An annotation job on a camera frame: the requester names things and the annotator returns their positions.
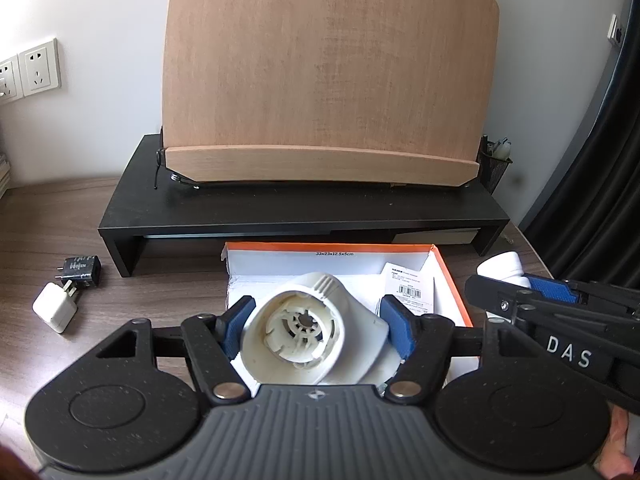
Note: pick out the black charger plug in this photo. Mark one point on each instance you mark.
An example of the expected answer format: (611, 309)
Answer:
(80, 270)

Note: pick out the white rounded plastic plug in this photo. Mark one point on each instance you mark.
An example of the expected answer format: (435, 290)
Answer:
(502, 267)

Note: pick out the white wall socket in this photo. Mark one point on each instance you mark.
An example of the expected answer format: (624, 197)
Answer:
(9, 80)
(40, 66)

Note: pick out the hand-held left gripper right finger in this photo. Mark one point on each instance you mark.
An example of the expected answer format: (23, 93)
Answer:
(398, 330)

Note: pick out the orange cardboard box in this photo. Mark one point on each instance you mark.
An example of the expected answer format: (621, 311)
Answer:
(350, 267)

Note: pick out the dark curtain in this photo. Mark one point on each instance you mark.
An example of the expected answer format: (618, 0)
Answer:
(590, 200)

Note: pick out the wooden book stand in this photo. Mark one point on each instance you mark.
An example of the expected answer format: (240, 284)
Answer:
(325, 70)

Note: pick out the white charger plug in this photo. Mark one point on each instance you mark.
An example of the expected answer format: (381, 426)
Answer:
(55, 307)

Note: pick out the papers under riser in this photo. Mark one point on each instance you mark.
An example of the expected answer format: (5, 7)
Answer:
(435, 236)

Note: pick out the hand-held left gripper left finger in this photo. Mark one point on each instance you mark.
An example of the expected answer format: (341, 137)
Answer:
(235, 327)

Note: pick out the white wall switch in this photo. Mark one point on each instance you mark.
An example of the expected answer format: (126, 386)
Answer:
(616, 29)

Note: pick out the small white labelled box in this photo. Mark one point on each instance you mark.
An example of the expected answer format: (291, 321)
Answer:
(410, 282)

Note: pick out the black mesh pen holder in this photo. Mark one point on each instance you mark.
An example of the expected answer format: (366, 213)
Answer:
(492, 172)

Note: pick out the person's right hand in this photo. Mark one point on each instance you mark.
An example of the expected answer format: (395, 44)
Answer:
(617, 450)

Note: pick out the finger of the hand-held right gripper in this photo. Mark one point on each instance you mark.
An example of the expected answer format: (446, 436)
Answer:
(487, 292)
(552, 287)

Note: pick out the black monitor riser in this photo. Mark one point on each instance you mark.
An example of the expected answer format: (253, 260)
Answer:
(225, 210)

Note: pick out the white plug-in heater without bottle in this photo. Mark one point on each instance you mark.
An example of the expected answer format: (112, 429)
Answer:
(305, 330)

